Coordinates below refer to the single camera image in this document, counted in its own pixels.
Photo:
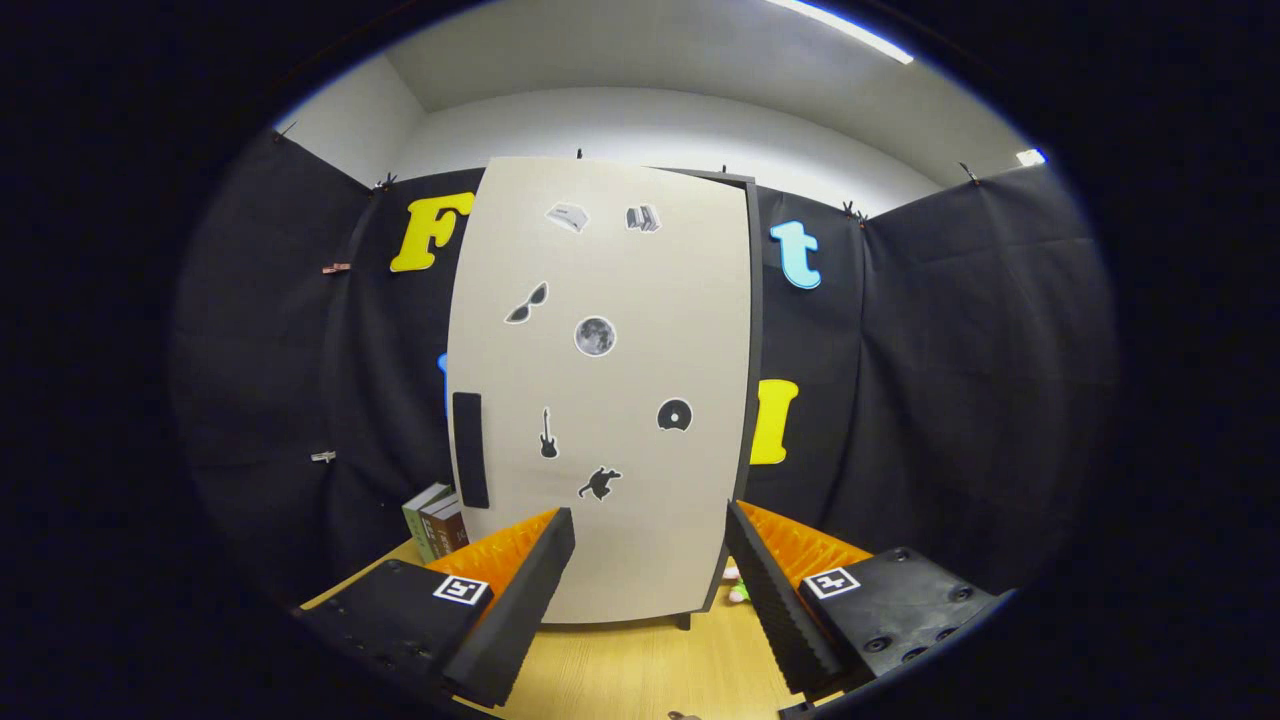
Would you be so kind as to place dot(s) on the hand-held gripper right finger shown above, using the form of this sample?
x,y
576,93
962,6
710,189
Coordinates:
x,y
775,610

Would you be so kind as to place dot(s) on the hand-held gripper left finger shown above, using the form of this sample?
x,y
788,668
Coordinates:
x,y
525,610

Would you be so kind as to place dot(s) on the beige cabinet door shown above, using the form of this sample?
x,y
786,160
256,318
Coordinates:
x,y
640,400

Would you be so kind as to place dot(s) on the small pink green toy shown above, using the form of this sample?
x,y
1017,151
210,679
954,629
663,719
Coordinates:
x,y
737,592

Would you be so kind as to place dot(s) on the dark grey cabinet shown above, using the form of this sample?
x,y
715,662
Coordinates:
x,y
757,350

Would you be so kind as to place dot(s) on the black backdrop cloth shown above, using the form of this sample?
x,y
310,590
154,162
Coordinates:
x,y
950,380

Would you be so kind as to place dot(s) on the small ceiling light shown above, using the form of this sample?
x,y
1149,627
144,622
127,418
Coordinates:
x,y
1030,157

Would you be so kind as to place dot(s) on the long ceiling light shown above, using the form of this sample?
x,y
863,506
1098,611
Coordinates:
x,y
850,28

